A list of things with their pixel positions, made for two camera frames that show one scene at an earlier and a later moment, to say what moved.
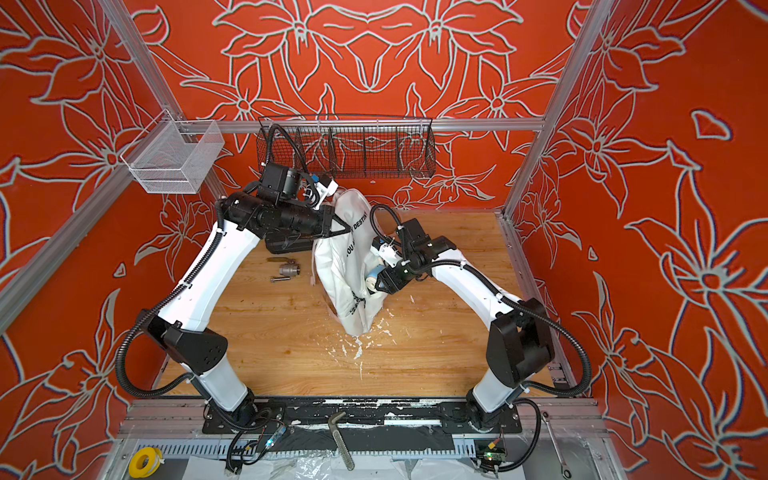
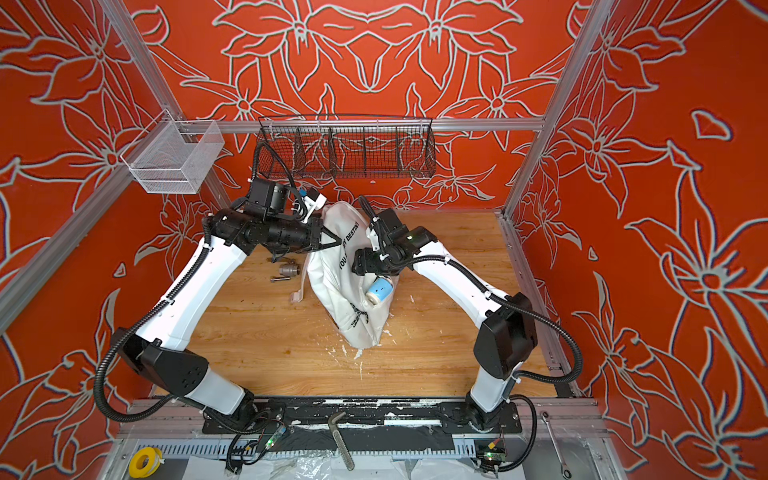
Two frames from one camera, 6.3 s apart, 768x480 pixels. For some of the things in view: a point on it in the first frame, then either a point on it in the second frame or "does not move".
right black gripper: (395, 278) → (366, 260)
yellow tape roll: (144, 462) does not move
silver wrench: (565, 470) does not move
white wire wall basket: (174, 157) does not move
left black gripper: (327, 217) → (316, 228)
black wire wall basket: (350, 146) does not move
